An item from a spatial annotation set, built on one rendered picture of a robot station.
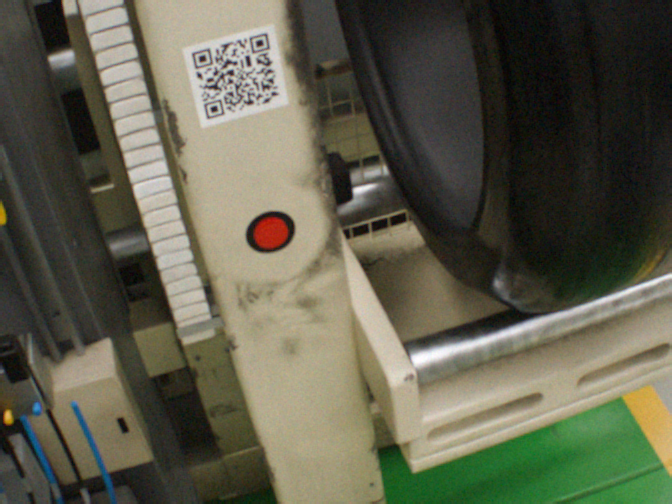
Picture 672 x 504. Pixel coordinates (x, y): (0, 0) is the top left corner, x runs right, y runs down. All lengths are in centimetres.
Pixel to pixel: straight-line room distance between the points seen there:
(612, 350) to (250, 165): 42
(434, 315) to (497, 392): 20
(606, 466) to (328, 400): 107
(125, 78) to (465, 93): 54
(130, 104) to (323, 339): 32
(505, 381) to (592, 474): 103
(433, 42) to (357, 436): 49
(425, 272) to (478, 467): 86
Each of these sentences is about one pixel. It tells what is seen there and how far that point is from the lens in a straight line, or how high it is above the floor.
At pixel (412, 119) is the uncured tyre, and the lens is 112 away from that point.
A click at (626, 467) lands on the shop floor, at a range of 196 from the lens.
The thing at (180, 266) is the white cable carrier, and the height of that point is 104.
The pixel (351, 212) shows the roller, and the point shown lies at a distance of 109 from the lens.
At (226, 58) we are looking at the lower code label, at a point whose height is 124.
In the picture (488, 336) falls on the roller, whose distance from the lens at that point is 90.
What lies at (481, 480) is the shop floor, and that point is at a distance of 193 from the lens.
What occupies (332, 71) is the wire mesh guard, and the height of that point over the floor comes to 99.
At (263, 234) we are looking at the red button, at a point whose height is 106.
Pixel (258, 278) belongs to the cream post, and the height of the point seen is 101.
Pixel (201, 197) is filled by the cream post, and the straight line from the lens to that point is 79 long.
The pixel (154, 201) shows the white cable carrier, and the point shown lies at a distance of 80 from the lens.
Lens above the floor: 155
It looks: 38 degrees down
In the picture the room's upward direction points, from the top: 10 degrees counter-clockwise
